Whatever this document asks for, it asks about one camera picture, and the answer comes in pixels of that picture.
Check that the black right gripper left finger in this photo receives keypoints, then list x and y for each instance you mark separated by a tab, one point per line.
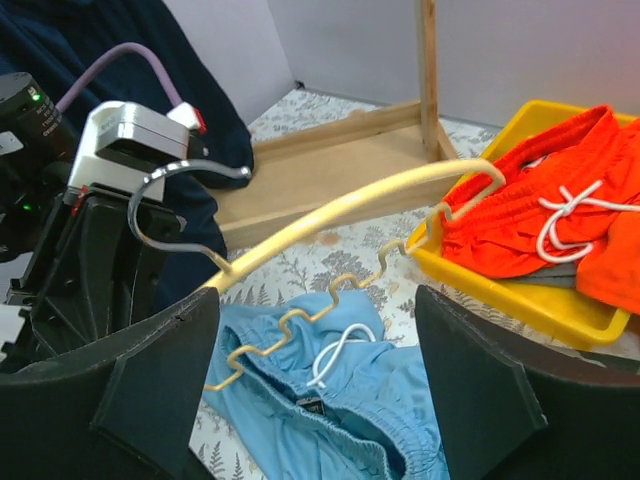
122	407

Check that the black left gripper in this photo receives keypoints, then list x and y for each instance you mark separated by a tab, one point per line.
89	277

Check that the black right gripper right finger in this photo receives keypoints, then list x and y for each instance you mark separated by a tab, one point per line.
510	408

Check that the light blue shorts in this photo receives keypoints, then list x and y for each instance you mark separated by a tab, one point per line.
315	392

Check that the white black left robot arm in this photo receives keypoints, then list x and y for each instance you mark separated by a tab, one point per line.
38	148

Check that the grey shorts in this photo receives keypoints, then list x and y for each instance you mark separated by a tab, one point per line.
557	275

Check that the orange shorts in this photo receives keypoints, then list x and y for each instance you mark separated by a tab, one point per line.
571	196

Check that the navy blue shorts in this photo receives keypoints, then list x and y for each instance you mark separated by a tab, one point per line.
57	41

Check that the yellow plastic tray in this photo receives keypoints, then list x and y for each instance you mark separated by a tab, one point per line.
561	313

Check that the floral table mat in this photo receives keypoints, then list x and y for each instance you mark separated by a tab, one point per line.
310	265

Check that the wooden clothes rack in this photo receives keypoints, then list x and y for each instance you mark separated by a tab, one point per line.
299	172

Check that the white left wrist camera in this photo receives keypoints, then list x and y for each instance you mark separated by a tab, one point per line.
123	141

